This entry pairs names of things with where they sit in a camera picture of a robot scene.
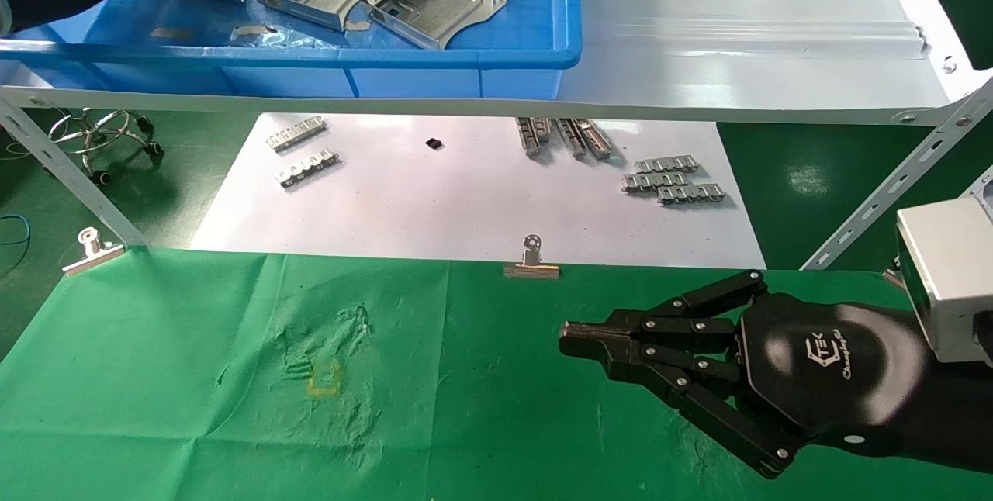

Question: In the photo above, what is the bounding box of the stool base with casters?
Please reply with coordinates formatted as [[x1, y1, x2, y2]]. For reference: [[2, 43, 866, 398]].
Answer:
[[48, 108, 164, 185]]

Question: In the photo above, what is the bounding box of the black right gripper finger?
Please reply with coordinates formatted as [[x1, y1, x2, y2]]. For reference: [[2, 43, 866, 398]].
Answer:
[[560, 340, 808, 480], [560, 269, 767, 342]]

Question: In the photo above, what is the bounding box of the silver binder clip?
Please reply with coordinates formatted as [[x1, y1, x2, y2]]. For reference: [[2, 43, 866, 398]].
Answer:
[[503, 234, 561, 280], [62, 227, 126, 277]]

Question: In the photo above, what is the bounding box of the grooved metal rail piece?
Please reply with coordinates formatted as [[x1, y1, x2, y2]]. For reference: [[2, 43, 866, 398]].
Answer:
[[516, 118, 553, 158], [555, 119, 588, 161], [576, 119, 615, 161]]

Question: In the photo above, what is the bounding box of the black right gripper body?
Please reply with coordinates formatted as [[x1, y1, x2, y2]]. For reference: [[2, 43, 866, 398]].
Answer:
[[735, 293, 993, 472]]

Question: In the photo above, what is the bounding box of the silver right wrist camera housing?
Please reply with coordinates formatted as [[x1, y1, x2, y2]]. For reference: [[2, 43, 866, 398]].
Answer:
[[896, 197, 993, 366]]

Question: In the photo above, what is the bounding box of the notched metal strip part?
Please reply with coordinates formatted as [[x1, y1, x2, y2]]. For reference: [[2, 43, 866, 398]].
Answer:
[[276, 149, 341, 189], [635, 157, 700, 174], [657, 184, 726, 206], [622, 172, 688, 194], [266, 116, 327, 154]]

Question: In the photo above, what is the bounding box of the blue floor cable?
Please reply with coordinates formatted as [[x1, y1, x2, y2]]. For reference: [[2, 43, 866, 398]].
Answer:
[[0, 214, 33, 247]]

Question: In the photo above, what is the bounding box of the grey metal shelf rack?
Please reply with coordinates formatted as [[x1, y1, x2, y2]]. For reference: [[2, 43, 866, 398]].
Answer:
[[0, 0, 993, 271]]

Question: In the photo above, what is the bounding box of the green table cloth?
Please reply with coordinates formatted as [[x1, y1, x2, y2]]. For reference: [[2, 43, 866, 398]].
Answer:
[[0, 247, 993, 501]]

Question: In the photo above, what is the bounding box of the blue plastic bin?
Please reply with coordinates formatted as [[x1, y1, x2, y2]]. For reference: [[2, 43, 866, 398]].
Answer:
[[0, 0, 583, 98]]

